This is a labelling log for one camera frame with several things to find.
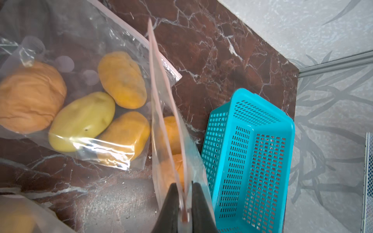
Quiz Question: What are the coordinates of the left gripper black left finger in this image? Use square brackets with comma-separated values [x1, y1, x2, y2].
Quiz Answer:
[151, 183, 179, 233]

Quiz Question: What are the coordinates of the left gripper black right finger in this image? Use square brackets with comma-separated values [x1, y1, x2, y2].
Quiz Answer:
[191, 183, 219, 233]

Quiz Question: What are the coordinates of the clear dotted zipper bag back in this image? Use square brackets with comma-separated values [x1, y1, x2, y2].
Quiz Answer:
[148, 24, 218, 233]

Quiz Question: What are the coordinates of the clear dotted zipper bag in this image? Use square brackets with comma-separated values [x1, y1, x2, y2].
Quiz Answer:
[1, 195, 74, 233]
[0, 0, 183, 171]
[148, 24, 218, 233]

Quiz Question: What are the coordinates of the green potato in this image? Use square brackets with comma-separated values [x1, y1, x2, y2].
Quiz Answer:
[49, 92, 116, 152]

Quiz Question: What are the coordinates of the clear dotted zipper bag front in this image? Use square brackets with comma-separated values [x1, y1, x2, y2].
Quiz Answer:
[1, 195, 74, 233]

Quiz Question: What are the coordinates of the yellow orange potato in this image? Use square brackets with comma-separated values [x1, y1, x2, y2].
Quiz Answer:
[1, 62, 67, 134]

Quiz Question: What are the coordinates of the teal plastic basket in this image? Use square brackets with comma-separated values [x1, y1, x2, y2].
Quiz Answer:
[201, 88, 295, 233]

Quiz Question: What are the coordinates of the white wire mesh basket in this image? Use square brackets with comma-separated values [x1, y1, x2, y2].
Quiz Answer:
[361, 133, 373, 233]

